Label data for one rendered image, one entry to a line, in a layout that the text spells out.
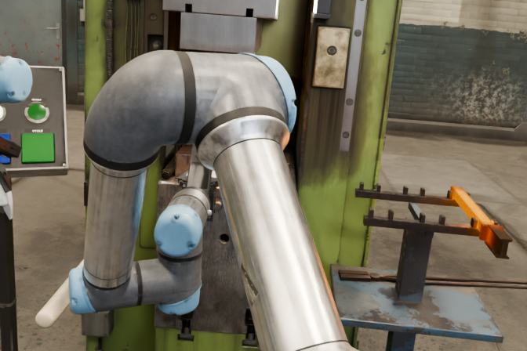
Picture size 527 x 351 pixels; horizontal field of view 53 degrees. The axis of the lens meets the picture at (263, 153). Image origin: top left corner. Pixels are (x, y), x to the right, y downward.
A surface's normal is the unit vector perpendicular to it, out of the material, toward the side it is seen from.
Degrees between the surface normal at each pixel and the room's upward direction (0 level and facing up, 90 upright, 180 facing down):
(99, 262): 113
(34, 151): 60
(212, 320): 90
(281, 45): 90
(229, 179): 70
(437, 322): 0
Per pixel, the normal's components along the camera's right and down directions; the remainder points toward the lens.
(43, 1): -0.04, 0.24
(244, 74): 0.33, -0.57
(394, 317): 0.07, -0.97
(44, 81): 0.37, -0.26
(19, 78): 0.98, 0.11
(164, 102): 0.22, 0.23
